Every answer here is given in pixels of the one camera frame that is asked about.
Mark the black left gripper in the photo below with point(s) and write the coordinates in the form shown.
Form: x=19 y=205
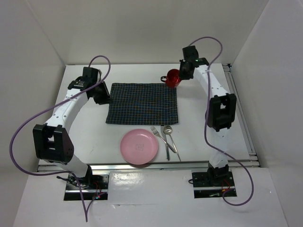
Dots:
x=106 y=97

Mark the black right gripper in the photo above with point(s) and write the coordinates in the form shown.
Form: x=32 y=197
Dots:
x=182 y=76

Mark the red mug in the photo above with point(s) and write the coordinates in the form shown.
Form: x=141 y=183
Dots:
x=172 y=78

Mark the dark checked cloth napkin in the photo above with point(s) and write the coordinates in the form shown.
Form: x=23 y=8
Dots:
x=142 y=104

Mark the pink plate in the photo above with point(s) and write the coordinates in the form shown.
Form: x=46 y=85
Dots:
x=138 y=146

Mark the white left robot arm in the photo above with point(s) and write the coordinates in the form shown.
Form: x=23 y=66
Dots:
x=51 y=139

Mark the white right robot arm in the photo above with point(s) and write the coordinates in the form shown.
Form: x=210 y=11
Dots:
x=221 y=114

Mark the silver fork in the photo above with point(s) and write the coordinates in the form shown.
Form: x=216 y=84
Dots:
x=157 y=134

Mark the silver spoon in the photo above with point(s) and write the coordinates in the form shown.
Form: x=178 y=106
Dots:
x=168 y=131

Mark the aluminium right rail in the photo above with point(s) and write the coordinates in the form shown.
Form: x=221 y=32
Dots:
x=239 y=110

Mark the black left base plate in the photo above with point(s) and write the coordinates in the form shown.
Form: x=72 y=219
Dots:
x=94 y=183

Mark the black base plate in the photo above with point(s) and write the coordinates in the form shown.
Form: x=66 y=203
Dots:
x=203 y=179
x=94 y=183

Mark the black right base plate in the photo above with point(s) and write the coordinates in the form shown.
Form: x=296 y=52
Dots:
x=203 y=179

